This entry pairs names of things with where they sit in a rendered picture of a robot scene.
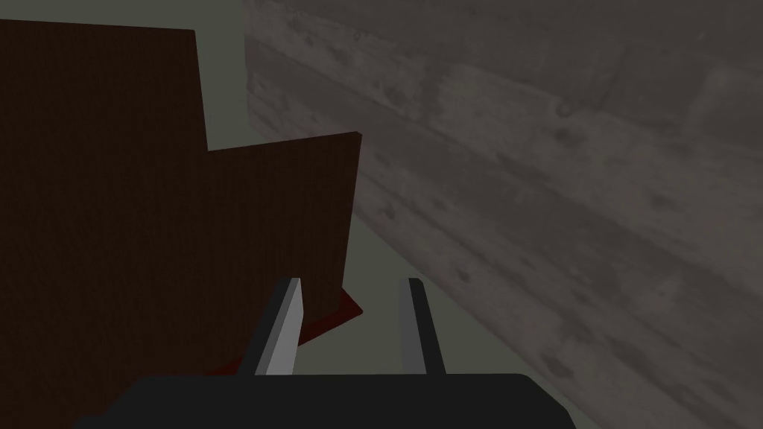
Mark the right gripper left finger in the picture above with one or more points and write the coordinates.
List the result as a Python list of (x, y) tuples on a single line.
[(279, 339)]

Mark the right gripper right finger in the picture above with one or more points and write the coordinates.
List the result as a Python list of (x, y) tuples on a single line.
[(419, 333)]

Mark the dark brown wooden cupboard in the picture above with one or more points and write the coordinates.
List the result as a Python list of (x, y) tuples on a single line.
[(119, 208)]

